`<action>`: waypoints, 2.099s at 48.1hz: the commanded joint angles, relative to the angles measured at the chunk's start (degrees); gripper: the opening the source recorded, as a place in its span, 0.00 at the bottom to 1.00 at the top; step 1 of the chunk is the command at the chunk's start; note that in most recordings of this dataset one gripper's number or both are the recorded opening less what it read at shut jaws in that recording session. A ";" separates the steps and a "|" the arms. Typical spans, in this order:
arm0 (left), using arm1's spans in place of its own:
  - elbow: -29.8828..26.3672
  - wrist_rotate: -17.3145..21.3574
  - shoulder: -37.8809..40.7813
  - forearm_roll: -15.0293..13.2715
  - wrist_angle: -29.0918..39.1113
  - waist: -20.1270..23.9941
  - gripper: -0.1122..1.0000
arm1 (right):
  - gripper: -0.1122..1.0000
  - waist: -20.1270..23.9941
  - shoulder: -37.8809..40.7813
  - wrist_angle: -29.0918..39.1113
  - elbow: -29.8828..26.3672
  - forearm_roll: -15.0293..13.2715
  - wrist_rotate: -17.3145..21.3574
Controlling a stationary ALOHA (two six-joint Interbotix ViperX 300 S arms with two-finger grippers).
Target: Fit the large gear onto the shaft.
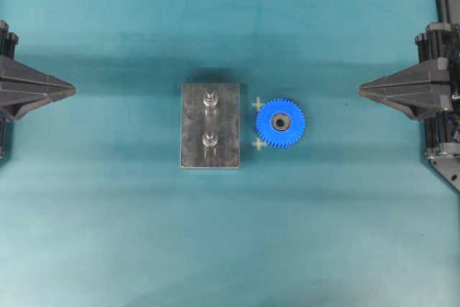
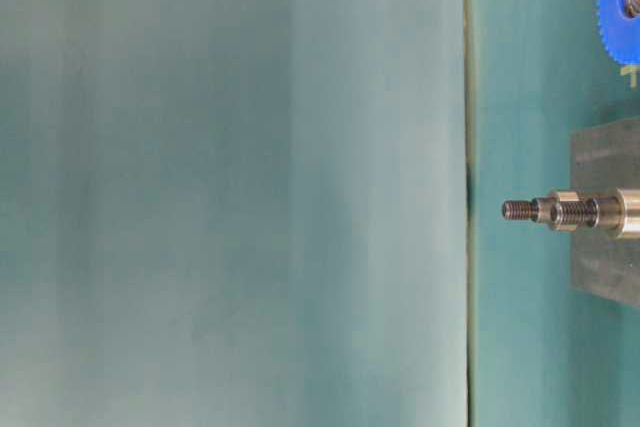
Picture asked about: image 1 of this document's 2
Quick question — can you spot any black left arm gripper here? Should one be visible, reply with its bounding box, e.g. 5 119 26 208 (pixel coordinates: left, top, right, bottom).
0 19 77 159

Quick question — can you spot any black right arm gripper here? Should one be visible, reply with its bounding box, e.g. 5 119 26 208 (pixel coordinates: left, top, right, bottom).
358 22 459 157

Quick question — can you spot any large blue plastic gear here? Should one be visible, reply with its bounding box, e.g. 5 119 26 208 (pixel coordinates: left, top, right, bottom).
256 98 305 148

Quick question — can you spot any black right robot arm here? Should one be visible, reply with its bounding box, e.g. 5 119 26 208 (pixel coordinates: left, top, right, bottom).
358 0 459 159

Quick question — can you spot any upper steel shaft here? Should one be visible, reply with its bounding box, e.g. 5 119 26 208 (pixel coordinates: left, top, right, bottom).
203 91 219 109

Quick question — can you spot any steel shaft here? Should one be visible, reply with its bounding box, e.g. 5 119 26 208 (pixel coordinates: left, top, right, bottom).
203 91 219 109
202 132 219 149

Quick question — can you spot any lower steel shaft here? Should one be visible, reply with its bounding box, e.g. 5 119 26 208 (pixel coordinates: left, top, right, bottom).
202 132 219 149

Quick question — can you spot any upper yellow cross marker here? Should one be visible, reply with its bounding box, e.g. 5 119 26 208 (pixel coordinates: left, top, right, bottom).
252 97 265 111

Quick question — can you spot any yellow cross marker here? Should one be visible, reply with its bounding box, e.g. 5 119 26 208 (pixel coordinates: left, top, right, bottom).
252 97 265 111
252 137 267 151

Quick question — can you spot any lower yellow cross marker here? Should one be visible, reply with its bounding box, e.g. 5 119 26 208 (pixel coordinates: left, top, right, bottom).
252 137 267 151

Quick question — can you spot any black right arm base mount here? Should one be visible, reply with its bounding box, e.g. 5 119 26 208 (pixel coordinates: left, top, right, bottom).
425 151 459 192

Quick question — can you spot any grey metal base plate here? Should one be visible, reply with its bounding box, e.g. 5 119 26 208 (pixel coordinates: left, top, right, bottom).
180 83 240 169

